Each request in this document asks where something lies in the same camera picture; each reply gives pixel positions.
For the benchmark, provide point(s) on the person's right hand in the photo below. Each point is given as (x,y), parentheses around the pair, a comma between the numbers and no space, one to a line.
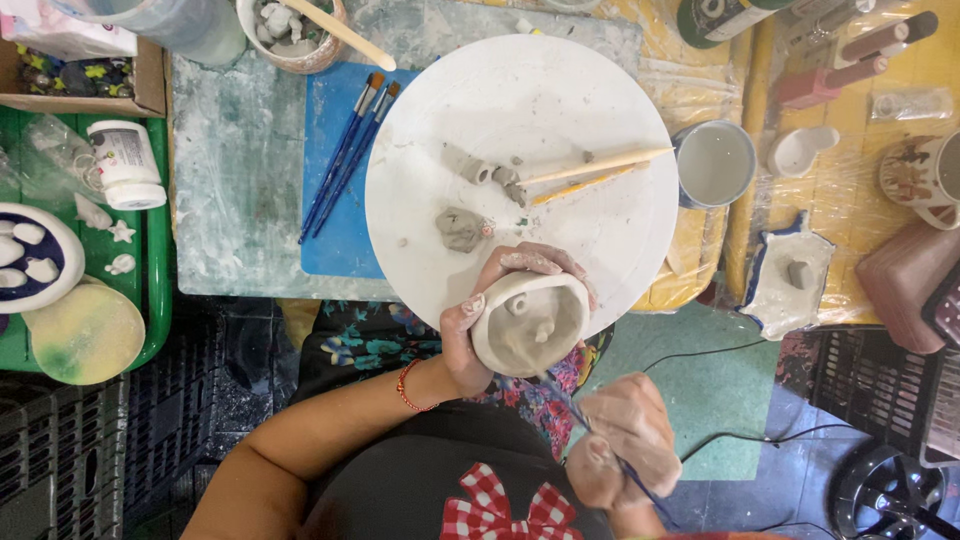
(626,435)

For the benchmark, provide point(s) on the person's left hand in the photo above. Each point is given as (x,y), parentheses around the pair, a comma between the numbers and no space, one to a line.
(457,360)

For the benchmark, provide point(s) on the person's right fingers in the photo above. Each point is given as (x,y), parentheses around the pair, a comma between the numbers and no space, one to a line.
(630,420)

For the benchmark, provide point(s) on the thin blue paintbrush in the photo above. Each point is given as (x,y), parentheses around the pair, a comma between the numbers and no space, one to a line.
(564,401)

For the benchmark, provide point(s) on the grey clay bowl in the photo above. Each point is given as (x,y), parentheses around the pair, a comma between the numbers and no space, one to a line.
(540,352)

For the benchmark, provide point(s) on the blue edged clay tray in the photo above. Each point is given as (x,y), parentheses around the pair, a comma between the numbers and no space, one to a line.
(776,307)

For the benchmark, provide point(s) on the black shirt with gingham bow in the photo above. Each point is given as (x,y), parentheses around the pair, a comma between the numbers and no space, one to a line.
(420,472)

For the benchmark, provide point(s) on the yellow modelling tool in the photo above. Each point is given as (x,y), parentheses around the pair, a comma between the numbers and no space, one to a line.
(577,187)

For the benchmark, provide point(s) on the black plastic crate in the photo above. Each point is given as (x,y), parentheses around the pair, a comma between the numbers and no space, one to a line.
(870,382)

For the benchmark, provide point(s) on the grey clay lump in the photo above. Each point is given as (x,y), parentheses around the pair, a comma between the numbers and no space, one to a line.
(459,229)

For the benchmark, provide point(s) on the pale wooden modelling stick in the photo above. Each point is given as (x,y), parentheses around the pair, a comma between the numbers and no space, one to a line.
(600,165)

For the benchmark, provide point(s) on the small grey clay pieces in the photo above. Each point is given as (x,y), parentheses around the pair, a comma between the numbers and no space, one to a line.
(511,184)

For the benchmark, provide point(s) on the black chrome fan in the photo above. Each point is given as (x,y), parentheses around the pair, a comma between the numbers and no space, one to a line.
(885,491)

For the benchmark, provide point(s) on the blue rimmed water cup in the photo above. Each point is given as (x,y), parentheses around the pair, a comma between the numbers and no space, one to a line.
(716,165)

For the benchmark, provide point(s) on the floral apron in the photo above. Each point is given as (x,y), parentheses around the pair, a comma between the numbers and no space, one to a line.
(360,345)

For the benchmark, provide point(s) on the hollow grey clay tube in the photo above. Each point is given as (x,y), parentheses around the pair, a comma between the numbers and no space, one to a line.
(471,169)

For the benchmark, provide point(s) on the reddish brown box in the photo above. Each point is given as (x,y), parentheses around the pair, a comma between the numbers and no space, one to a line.
(896,285)

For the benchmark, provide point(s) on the clear plastic table cover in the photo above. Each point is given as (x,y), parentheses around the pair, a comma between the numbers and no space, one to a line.
(840,202)

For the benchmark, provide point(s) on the small white ceramic dish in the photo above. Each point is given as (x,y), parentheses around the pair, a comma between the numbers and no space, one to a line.
(795,154)

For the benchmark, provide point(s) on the blue plastic mat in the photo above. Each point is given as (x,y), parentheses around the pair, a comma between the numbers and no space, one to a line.
(352,247)

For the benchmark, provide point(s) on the white round turntable board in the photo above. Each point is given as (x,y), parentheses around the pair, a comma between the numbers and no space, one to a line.
(525,105)

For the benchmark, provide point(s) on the dark dotted phone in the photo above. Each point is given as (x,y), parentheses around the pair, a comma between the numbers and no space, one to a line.
(945,307)

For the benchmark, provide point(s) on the brown patterned mug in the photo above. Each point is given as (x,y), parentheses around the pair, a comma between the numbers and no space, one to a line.
(911,176)

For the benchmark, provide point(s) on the pink bottle with brown cap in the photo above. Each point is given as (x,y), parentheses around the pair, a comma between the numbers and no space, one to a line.
(810,86)

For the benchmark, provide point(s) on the dark green bottle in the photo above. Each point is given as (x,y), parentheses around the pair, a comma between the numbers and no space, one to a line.
(720,19)

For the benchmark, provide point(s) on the small clear plastic container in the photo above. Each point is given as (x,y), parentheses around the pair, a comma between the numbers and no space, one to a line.
(911,103)

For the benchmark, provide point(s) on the grey stained work board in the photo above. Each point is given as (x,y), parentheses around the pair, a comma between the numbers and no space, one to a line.
(232,172)

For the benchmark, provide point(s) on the long wooden stick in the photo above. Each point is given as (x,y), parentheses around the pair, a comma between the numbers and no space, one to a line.
(352,37)

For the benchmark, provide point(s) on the green plastic tray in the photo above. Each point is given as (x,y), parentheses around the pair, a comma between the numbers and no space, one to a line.
(154,300)

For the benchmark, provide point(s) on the round tub of clay scraps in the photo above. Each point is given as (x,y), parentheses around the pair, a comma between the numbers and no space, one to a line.
(300,49)

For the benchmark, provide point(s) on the white ceramic snail figure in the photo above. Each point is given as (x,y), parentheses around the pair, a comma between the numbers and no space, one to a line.
(120,265)

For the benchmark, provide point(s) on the white ceramic star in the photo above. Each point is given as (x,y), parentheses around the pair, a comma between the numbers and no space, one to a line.
(121,232)

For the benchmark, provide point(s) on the yellow green round disc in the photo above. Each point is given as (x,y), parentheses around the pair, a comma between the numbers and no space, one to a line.
(86,337)

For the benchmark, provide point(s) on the black plastic crates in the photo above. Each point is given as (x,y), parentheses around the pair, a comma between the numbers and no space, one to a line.
(67,450)

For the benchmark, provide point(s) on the white labelled jar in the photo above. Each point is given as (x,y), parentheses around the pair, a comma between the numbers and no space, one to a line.
(124,161)

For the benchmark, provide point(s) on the blue and white ceramic plate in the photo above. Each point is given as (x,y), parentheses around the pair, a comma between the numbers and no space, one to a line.
(56,281)

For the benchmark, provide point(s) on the large clear plastic container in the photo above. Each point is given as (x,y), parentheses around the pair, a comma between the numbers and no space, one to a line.
(187,26)

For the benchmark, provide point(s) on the clear plastic bag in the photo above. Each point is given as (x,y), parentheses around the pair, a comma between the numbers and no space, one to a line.
(52,154)

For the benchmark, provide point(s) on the cardboard box of trinkets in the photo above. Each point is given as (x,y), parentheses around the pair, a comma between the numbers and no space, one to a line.
(75,79)

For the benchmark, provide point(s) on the white tissue packet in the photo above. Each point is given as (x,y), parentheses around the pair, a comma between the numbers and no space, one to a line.
(52,34)

